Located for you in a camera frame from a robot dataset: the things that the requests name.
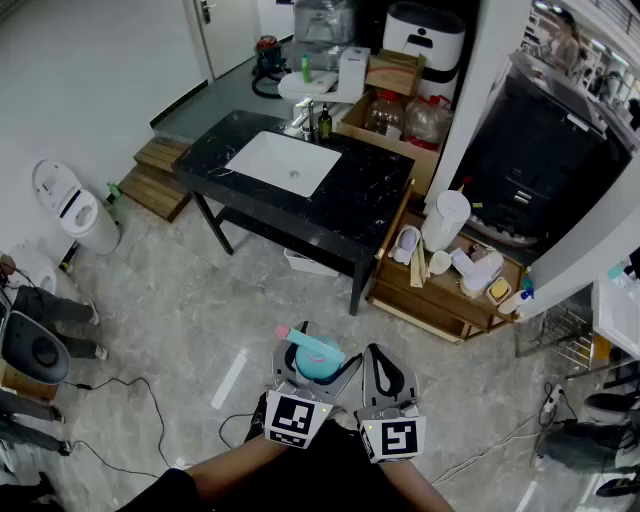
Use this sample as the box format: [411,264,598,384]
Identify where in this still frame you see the person's left forearm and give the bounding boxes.
[183,433,292,501]

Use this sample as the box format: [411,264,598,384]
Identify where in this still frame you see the white plastic basket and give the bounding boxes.
[283,246,342,279]

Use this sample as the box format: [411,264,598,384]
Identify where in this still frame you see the large open cardboard box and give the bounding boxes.
[333,88,443,202]

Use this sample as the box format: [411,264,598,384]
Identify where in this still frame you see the metal wire rack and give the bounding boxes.
[513,298,602,372]

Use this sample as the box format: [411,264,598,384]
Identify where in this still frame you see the wooden slatted step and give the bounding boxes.
[117,135,194,224]

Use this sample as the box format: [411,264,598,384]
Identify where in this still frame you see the flat cardboard box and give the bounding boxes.
[0,358,59,402]

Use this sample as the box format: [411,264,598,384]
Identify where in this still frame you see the black washing machine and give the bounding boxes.
[451,73,635,251]

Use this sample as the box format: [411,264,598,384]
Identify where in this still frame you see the person's black clothing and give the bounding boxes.
[115,418,404,512]

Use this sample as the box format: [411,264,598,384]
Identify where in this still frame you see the small cardboard box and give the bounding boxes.
[364,48,427,98]

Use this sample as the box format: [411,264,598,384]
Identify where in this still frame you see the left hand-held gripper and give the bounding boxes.
[264,338,364,451]

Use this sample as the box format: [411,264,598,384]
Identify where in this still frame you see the white sink basin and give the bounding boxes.
[224,130,343,199]

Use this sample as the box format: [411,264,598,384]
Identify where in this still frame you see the white power strip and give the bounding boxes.
[538,381,567,417]

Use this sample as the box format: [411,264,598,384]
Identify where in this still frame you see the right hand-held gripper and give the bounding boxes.
[354,343,428,467]

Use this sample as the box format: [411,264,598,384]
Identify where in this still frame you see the wooden sticks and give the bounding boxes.
[409,238,427,289]

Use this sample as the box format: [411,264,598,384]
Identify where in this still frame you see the plastic-wrapped grey appliance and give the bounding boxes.
[292,0,358,49]

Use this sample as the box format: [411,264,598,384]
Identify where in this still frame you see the white and black appliance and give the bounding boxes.
[381,1,467,102]

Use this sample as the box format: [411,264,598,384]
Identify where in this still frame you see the white cylindrical kettle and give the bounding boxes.
[420,189,472,254]

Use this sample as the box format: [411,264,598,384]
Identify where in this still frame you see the chrome faucet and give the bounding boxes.
[285,98,317,142]

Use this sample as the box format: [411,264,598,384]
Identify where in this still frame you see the person's right forearm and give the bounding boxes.
[383,458,457,512]

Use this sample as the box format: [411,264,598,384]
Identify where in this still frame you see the white bottle with blue cap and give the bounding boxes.
[498,287,536,316]

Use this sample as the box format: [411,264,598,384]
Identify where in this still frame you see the white door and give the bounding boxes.
[192,0,262,81]

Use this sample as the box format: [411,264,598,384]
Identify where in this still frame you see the white side table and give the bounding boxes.
[591,276,640,360]

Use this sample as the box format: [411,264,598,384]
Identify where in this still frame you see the white cup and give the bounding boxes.
[428,249,453,277]

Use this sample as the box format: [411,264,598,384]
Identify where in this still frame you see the black office chair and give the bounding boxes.
[0,309,72,387]

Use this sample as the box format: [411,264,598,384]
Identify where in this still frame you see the teal and pink toy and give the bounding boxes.
[274,322,348,387]

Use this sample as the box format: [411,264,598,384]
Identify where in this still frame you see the white ceramic toilet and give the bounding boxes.
[277,46,372,107]

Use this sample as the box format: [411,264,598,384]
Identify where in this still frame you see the black marble table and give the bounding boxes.
[171,109,416,317]

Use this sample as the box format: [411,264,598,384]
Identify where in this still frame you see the white plain toilet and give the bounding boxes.
[6,243,59,297]

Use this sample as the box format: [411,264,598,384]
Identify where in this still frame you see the white hair dryer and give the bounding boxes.
[449,243,506,300]

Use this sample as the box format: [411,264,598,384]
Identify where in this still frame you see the clear plastic jug red label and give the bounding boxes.
[402,94,454,152]
[363,89,406,141]

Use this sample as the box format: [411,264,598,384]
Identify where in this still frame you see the dark soap dispenser bottle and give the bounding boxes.
[317,102,334,142]

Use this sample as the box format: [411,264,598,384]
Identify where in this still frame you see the red and teal vacuum cleaner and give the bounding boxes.
[250,34,292,99]

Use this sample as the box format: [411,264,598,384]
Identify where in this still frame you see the yellow sponge in dish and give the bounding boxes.
[485,278,512,306]

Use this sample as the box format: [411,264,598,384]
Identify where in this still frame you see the small white toilet model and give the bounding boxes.
[388,224,424,264]

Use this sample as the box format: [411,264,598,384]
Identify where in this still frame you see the black floor cable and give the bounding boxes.
[63,376,187,482]

